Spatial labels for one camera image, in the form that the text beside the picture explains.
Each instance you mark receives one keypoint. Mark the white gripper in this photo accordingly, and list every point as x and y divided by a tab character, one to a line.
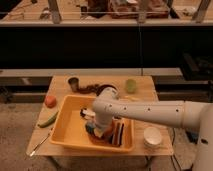
98	132

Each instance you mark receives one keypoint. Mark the yellow green sponge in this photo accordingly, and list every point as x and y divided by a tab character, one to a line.
90	127

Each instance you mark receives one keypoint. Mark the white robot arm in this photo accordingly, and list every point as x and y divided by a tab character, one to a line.
191	116

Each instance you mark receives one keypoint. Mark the white bowl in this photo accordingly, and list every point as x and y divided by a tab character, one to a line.
152	137

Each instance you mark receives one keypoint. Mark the striped dark plates stack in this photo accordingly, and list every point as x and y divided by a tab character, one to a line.
118	133

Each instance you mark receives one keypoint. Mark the yellow plastic tub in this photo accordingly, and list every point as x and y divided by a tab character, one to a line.
69	129

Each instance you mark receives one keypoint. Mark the green cucumber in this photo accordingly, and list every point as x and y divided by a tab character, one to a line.
48	122

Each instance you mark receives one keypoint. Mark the metal spoon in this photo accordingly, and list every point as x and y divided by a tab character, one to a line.
39	144

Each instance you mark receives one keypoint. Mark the metal cup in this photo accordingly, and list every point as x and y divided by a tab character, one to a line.
74	83

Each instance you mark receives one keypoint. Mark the red tomato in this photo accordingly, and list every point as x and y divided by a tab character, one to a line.
50	101

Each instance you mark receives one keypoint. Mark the green cup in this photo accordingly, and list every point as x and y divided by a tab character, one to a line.
130	86

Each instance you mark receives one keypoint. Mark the black handled knife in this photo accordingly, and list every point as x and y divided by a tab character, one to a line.
87	113

